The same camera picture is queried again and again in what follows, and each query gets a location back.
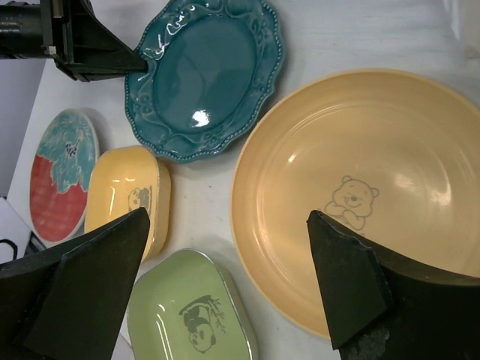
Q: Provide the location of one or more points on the red teal flower plate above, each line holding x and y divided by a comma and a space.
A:
60, 174

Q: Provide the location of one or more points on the teal scalloped plate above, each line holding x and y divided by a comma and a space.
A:
212, 65

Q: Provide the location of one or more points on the yellow square panda dish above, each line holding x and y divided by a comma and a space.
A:
125, 179

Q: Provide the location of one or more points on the green square panda dish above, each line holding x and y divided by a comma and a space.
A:
188, 307

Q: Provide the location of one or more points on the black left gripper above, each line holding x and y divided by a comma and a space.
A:
82, 47

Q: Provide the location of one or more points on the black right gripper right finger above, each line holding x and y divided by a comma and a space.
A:
380, 304

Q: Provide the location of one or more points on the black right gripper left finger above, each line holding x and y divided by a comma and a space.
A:
68, 301

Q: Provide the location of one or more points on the orange round plate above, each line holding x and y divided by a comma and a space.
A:
392, 155

